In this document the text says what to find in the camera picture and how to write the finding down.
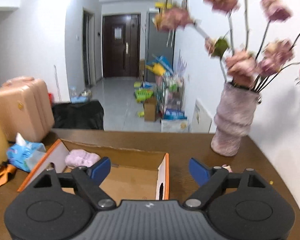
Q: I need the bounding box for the dried pink rose bouquet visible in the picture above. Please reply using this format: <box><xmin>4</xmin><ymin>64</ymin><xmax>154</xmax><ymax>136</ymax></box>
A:
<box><xmin>153</xmin><ymin>0</ymin><xmax>300</xmax><ymax>93</ymax></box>

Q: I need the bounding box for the blue tissue pack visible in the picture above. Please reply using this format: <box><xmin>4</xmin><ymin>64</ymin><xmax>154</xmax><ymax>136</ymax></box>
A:
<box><xmin>6</xmin><ymin>133</ymin><xmax>46</xmax><ymax>172</ymax></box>

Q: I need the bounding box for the brown cardboard box on floor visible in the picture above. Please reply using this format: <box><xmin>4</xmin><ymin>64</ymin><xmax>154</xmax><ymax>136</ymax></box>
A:
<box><xmin>143</xmin><ymin>97</ymin><xmax>157</xmax><ymax>122</ymax></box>

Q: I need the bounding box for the pink textured ceramic vase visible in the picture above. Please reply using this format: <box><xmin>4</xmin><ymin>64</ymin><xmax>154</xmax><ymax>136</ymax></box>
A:
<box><xmin>211</xmin><ymin>83</ymin><xmax>260</xmax><ymax>157</ymax></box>

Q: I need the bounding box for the black fabric covered seat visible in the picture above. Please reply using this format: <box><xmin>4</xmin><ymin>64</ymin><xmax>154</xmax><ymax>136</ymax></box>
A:
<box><xmin>52</xmin><ymin>100</ymin><xmax>104</xmax><ymax>130</ymax></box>

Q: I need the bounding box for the grey refrigerator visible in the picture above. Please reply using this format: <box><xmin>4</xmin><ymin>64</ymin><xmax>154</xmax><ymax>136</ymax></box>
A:
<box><xmin>145</xmin><ymin>11</ymin><xmax>174</xmax><ymax>67</ymax></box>

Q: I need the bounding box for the dark brown entrance door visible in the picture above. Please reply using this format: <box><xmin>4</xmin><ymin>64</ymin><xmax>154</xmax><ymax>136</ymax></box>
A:
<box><xmin>102</xmin><ymin>14</ymin><xmax>141</xmax><ymax>78</ymax></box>

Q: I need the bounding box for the pink hard-shell suitcase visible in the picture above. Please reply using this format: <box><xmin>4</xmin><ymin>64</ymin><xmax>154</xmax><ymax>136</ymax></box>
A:
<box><xmin>0</xmin><ymin>76</ymin><xmax>55</xmax><ymax>142</ymax></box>

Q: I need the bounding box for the red orange cardboard box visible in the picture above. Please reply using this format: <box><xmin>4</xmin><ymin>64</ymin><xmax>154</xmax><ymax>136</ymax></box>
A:
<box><xmin>17</xmin><ymin>139</ymin><xmax>170</xmax><ymax>203</ymax></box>

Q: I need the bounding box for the blue yellow bag pile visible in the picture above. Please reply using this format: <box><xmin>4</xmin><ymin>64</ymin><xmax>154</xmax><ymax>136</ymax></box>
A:
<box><xmin>145</xmin><ymin>55</ymin><xmax>174</xmax><ymax>76</ymax></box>

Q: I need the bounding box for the wall electrical panel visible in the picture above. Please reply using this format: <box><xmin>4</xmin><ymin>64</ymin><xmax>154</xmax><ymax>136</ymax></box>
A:
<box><xmin>181</xmin><ymin>0</ymin><xmax>189</xmax><ymax>10</ymax></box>

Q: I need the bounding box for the yellow box on refrigerator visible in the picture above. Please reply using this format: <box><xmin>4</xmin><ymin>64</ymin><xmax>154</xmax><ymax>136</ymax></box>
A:
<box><xmin>155</xmin><ymin>2</ymin><xmax>173</xmax><ymax>9</ymax></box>

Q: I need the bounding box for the wire rack with bottles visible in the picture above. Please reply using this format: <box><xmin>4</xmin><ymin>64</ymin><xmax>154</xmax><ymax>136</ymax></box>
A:
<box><xmin>155</xmin><ymin>76</ymin><xmax>184</xmax><ymax>115</ymax></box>

